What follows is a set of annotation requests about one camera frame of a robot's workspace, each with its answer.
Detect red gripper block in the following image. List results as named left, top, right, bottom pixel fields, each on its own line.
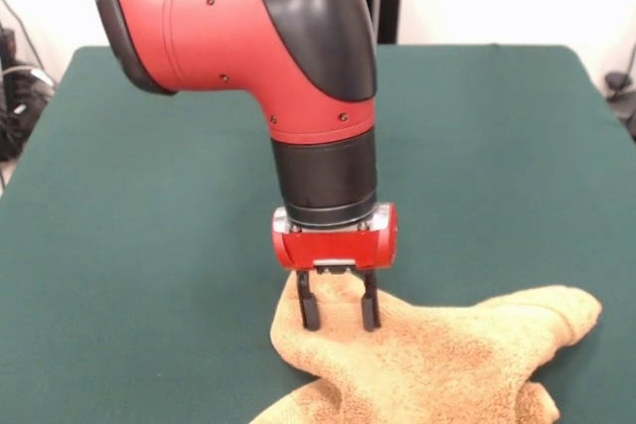
left=270, top=204, right=398, bottom=333

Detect tan terry towel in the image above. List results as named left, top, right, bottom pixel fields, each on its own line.
left=247, top=278, right=604, bottom=424

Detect dark green table cloth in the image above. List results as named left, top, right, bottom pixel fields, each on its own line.
left=0, top=44, right=636, bottom=424

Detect small black power adapter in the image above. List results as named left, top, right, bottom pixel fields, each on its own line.
left=604, top=71, right=630, bottom=97

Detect tangled black cables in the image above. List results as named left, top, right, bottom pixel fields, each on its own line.
left=0, top=0, right=57, bottom=163

